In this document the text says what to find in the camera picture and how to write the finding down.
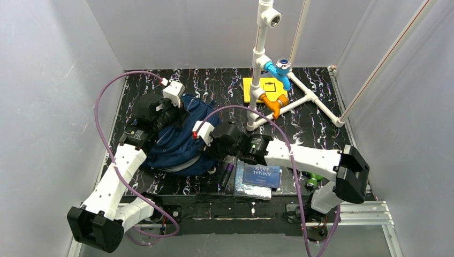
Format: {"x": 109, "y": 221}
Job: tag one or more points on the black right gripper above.
{"x": 213, "y": 147}

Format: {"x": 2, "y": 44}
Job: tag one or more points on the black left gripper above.
{"x": 173, "y": 114}

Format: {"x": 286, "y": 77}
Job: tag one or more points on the navy blue student backpack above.
{"x": 176, "y": 151}

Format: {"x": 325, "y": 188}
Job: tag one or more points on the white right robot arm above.
{"x": 346, "y": 170}

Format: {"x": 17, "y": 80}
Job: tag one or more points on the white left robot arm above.
{"x": 99, "y": 222}

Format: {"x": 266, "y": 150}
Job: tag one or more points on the purple black marker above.
{"x": 226, "y": 175}

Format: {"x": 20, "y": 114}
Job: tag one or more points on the Animal Farm book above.
{"x": 260, "y": 175}

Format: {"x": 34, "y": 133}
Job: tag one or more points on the blue book underneath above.
{"x": 249, "y": 191}

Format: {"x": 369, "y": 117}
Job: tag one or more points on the orange plastic tap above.
{"x": 275, "y": 106}

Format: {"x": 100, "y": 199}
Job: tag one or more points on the yellow notebook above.
{"x": 271, "y": 86}

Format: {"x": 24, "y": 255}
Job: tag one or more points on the blue plastic tap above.
{"x": 279, "y": 70}

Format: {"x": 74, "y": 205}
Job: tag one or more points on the green white plastic tap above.
{"x": 313, "y": 180}

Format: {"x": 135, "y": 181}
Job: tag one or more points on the thin white rear pole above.
{"x": 300, "y": 26}

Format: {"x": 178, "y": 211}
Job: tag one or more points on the white pole with red stripe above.
{"x": 400, "y": 40}

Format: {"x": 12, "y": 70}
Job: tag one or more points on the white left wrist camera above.
{"x": 173, "y": 90}

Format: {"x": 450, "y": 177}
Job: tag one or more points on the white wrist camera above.
{"x": 203, "y": 131}
{"x": 173, "y": 90}

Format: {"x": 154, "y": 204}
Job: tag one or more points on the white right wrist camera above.
{"x": 203, "y": 131}

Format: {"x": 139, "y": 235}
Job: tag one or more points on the white PVC pipe frame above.
{"x": 268, "y": 17}

